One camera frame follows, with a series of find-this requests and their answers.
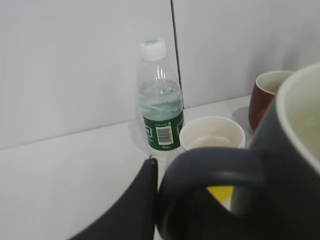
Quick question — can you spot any dark red ceramic mug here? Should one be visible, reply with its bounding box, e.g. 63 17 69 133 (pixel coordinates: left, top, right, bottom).
248 70 295 131

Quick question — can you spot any clear water bottle green label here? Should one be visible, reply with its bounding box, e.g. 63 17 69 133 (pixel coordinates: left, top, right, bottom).
137 39 184 164

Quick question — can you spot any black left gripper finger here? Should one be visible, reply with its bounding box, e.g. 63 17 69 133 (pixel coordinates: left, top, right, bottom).
72 157 158 240

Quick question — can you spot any yellow paper cup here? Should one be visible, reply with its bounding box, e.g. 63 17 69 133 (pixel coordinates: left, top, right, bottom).
179 116 246 202

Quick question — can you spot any gray ceramic mug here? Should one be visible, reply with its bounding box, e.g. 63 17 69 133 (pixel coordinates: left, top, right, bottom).
156 63 320 240

